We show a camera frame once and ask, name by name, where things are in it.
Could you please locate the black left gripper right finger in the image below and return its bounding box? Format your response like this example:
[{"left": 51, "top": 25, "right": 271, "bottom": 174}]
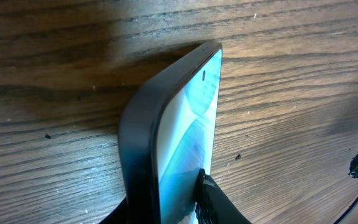
[{"left": 194, "top": 169, "right": 251, "bottom": 224}]

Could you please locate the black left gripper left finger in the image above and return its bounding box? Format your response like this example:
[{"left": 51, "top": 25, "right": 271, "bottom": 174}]
[{"left": 99, "top": 198, "right": 128, "bottom": 224}]

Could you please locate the black USB charging cable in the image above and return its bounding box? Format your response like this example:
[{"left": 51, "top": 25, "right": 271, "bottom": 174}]
[{"left": 333, "top": 185, "right": 358, "bottom": 224}]

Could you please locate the Galaxy S24 smartphone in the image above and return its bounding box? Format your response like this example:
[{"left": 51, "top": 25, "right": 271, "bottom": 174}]
[{"left": 118, "top": 42, "right": 223, "bottom": 223}]

